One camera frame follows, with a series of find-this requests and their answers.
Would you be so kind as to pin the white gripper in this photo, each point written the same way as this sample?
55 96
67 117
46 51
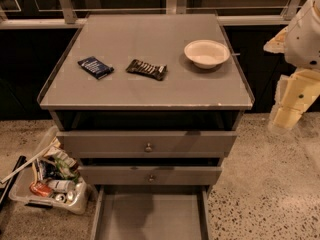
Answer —
302 39

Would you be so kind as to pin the chocolate rxbar dark wrapper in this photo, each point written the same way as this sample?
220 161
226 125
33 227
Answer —
148 70

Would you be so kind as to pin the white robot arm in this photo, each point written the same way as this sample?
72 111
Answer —
299 41

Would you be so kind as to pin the grey drawer cabinet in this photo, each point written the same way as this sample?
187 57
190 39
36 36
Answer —
187 99

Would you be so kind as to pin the grey top drawer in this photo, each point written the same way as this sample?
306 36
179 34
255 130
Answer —
147 144

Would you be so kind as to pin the grey drawer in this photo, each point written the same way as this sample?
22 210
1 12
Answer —
151 213
147 144
149 175

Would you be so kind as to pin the grey bottom drawer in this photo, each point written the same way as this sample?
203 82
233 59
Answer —
151 213

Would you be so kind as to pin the grey middle drawer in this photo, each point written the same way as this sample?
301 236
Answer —
149 175

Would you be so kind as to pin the white paper bowl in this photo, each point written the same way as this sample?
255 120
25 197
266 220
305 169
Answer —
206 54

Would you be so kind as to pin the blue snack bar wrapper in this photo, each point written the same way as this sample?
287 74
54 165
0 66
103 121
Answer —
95 67

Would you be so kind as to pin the green snack bag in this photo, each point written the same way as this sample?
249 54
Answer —
67 169

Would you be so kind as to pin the silver can in bin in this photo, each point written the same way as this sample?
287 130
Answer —
71 196

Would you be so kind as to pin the clear plastic bin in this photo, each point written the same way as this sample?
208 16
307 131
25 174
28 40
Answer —
52 179

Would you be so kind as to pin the white bottle in bin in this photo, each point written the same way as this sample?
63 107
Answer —
61 186

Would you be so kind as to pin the orange snack packet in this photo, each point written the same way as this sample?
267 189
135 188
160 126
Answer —
40 189

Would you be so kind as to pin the black flat object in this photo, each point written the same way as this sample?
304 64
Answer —
4 191

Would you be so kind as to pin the white stick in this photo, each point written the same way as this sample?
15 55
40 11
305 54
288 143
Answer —
20 168

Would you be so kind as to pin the metal railing frame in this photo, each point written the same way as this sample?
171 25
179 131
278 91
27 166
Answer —
37 14

